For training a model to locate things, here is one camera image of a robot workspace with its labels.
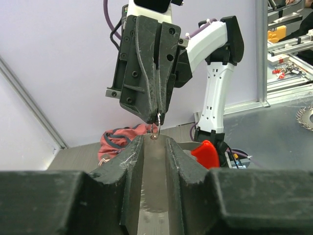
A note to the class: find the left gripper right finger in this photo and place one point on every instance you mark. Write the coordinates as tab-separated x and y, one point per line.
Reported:
223	201

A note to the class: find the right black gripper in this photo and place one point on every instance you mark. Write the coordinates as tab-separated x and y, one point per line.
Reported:
152	61

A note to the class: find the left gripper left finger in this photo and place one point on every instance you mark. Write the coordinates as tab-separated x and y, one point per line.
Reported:
103	202

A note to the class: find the metal key holder red handle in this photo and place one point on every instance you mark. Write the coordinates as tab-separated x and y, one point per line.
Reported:
156	176

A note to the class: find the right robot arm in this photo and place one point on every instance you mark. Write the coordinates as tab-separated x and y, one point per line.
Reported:
220	45

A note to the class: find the reddish shirt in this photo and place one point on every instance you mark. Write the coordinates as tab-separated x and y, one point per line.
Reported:
116	140

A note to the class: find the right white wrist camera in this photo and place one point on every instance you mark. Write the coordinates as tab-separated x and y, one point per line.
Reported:
159	10

